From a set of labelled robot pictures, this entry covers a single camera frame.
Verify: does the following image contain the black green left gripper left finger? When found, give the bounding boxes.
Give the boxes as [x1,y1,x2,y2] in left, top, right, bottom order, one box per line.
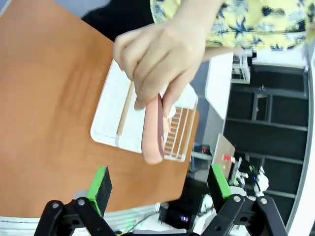
[34,166,116,236]

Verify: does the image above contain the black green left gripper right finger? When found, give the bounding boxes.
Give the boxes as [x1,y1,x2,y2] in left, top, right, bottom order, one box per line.
[194,164,288,236]

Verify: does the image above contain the orange lint roller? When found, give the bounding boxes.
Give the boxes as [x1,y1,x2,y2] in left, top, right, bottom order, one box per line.
[141,94,165,165]

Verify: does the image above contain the person's right hand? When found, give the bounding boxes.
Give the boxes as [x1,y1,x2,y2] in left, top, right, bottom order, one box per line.
[113,14,210,135]

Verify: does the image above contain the grey board with red button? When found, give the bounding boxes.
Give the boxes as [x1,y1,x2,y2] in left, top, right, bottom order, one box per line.
[211,134,236,174]

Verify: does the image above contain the black framed cabinet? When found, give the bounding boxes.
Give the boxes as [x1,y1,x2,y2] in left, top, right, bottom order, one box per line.
[222,62,311,223]

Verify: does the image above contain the white table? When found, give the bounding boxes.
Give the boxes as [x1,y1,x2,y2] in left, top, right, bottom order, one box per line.
[205,52,234,121]

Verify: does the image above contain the person in yellow pineapple shirt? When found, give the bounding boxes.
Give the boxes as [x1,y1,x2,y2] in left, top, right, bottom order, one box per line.
[150,0,315,52]

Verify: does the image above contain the black trousers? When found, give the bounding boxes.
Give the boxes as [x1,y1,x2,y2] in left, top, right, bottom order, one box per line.
[81,0,158,42]

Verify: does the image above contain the white wire dish rack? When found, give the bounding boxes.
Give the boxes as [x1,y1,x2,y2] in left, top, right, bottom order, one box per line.
[90,59,199,163]

